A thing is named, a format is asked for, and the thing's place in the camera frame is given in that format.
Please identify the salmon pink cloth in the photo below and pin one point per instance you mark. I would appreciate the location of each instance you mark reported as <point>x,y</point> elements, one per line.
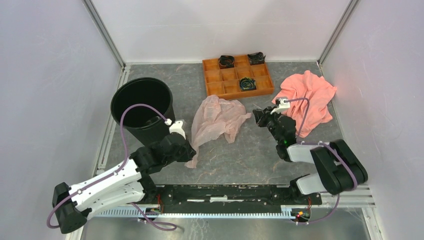
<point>311,95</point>

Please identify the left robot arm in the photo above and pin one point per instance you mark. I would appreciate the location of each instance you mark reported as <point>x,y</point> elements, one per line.
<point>127,182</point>

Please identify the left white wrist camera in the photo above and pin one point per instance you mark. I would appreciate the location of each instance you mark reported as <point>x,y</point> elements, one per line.
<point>176,127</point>

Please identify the black bag roll front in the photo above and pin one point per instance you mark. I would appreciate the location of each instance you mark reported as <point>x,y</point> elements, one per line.
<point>247,84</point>

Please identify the black bag roll right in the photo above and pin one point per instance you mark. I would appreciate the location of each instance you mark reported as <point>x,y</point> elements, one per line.
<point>257,58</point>

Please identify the black bag roll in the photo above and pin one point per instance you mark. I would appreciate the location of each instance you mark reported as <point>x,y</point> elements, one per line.
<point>247,84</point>
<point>226,61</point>
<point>257,58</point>

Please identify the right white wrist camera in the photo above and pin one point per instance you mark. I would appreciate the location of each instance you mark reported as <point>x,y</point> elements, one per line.
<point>281,104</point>

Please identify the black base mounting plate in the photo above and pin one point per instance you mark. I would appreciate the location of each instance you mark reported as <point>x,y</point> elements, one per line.
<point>227,199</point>

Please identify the black plastic trash bin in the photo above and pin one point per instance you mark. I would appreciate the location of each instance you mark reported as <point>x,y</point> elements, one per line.
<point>144,104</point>

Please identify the black bag roll left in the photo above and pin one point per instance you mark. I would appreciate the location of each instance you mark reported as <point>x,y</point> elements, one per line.
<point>226,61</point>

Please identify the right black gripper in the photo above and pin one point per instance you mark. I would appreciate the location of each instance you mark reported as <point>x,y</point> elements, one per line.
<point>261,115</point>

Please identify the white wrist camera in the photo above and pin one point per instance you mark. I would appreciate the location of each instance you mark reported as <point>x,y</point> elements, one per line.
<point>281,104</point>
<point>176,127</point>

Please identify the orange compartment tray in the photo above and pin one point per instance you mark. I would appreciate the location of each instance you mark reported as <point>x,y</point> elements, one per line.
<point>224,83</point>

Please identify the pink translucent trash bag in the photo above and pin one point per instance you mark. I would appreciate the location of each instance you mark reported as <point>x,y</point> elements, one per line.
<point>215,117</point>

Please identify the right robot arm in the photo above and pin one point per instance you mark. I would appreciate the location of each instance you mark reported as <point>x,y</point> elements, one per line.
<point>337,168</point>

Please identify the white slotted cable duct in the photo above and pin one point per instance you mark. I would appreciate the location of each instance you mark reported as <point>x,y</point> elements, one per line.
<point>150,212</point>

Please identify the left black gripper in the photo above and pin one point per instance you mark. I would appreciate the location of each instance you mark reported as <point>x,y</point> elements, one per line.
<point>190,152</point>

